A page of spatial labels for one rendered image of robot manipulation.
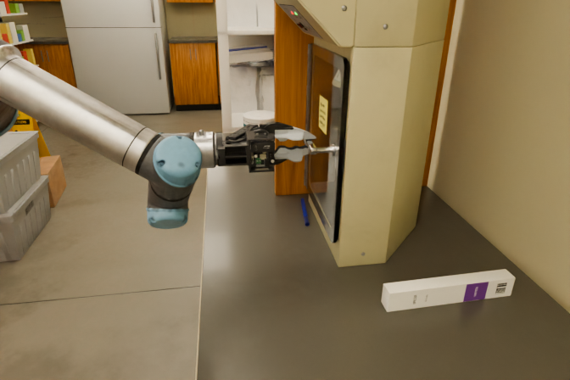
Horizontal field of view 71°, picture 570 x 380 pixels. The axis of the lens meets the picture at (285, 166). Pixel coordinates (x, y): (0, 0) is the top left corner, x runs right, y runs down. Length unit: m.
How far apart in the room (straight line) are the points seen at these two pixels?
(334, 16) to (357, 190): 0.34
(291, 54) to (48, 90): 0.61
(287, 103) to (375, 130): 0.39
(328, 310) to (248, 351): 0.18
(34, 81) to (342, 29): 0.50
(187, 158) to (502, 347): 0.62
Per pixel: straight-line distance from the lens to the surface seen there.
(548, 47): 1.01
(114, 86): 5.86
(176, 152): 0.65
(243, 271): 0.91
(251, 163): 0.81
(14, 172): 2.92
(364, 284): 0.89
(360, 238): 0.90
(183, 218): 0.77
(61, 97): 0.71
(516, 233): 1.10
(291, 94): 1.12
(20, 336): 2.42
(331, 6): 0.73
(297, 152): 0.87
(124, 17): 5.71
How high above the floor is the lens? 1.49
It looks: 23 degrees down
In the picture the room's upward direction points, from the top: straight up
